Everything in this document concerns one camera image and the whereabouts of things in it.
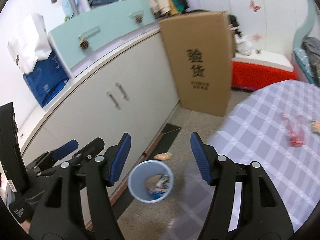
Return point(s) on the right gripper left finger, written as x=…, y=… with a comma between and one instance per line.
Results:
x=76, y=204

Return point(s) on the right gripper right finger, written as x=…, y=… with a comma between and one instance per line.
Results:
x=245, y=204

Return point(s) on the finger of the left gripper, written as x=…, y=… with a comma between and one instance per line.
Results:
x=88, y=152
x=65, y=150

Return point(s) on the light blue trash bin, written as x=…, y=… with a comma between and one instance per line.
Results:
x=151, y=181

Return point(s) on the blue shopping bag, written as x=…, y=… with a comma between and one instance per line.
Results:
x=47, y=79

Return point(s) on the white low cabinet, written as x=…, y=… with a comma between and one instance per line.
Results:
x=130, y=90

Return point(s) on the black floor mat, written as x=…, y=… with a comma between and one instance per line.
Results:
x=168, y=136

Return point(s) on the grey plaid bed sheet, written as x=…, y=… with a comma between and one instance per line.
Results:
x=272, y=126

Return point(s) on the white plastic bag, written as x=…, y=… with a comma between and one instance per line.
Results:
x=30, y=45

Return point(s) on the mint green drawer unit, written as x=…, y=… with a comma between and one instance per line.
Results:
x=84, y=34

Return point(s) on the red storage box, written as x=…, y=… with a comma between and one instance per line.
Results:
x=253, y=77

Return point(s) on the white bag on shelf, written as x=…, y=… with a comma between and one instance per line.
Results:
x=243, y=45

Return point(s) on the grey folded blanket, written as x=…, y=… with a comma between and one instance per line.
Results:
x=307, y=58

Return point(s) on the large cardboard box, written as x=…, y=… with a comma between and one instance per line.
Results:
x=199, y=46

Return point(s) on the pink butterfly wall sticker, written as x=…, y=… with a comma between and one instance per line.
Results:
x=253, y=7

